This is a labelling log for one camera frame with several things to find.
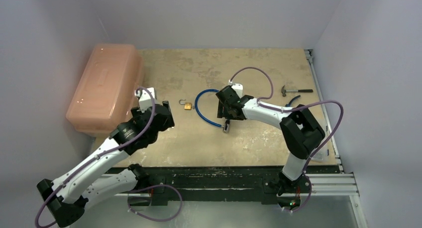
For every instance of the small black handled hammer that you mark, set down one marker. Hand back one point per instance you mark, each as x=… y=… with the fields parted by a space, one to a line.
x=284 y=91

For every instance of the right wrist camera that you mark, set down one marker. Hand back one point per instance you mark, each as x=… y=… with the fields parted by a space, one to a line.
x=238 y=88

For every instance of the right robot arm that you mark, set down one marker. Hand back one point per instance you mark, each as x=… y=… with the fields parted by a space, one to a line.
x=301 y=131

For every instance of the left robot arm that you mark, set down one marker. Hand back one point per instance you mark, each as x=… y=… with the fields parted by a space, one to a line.
x=70 y=195

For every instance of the brass padlock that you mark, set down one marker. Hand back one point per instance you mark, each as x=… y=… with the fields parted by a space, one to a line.
x=185 y=104

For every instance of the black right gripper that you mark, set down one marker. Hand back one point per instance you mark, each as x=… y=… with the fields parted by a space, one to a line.
x=226 y=105

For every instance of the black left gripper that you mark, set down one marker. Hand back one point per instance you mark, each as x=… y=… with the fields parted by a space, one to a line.
x=168 y=124

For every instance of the aluminium frame rail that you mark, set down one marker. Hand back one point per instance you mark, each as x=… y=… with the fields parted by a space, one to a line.
x=354 y=197

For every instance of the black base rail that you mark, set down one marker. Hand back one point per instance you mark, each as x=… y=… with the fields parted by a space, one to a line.
x=222 y=184

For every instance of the pink plastic storage box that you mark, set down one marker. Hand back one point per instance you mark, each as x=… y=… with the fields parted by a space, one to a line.
x=105 y=93

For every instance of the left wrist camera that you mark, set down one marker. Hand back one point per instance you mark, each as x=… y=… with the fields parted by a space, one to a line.
x=146 y=98

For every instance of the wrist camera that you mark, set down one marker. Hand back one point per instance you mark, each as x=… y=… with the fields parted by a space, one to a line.
x=146 y=98
x=238 y=88

